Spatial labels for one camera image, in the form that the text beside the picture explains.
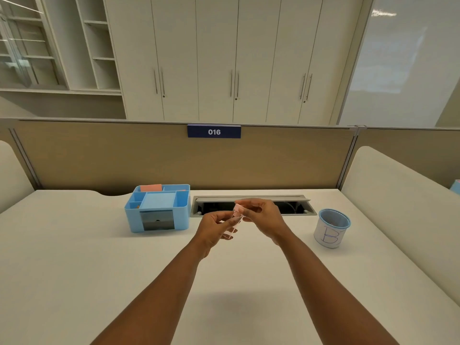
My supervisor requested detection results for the white open shelf unit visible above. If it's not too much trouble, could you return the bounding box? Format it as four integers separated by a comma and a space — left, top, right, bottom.
0, 0, 127, 120

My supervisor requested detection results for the blue desk number sign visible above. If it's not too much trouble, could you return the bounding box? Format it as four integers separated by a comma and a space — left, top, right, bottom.
187, 124, 242, 139

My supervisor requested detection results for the grey desk cable hatch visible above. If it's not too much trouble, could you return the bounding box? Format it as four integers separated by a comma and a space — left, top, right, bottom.
190, 195, 317, 218

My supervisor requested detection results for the person's right hand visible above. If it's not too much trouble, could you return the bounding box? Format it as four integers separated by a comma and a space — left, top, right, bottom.
235, 198, 294, 247

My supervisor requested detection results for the white rounded side divider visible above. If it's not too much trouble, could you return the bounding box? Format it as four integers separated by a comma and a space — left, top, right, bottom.
0, 141, 35, 214
341, 146, 460, 307

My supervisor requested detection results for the blue mesh cup with paper label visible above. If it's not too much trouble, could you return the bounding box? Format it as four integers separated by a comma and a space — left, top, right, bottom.
314, 208, 351, 249

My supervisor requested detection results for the row of metal cabinet handles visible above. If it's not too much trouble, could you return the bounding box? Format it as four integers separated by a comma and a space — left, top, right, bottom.
154, 67, 313, 104

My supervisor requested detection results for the beige desk partition panel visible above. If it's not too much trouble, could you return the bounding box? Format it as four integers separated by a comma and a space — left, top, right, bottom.
354, 126, 460, 189
0, 118, 360, 196

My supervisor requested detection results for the white cabinet with doors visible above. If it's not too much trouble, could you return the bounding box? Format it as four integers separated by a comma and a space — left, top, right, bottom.
103, 0, 365, 126

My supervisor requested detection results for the person's left forearm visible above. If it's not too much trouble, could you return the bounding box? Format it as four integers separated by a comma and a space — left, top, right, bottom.
90, 243, 210, 345

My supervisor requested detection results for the blue plastic desk organizer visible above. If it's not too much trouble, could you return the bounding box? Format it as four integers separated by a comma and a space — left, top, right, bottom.
124, 184, 191, 233

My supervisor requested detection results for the person's right forearm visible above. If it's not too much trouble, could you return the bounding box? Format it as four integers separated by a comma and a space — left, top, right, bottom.
273, 230, 400, 345

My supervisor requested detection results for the person's left hand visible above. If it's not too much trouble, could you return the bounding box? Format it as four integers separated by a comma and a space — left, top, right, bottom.
192, 211, 241, 262

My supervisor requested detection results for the frosted glass wall panel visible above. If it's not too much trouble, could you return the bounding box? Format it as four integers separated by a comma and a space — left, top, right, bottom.
338, 0, 460, 128

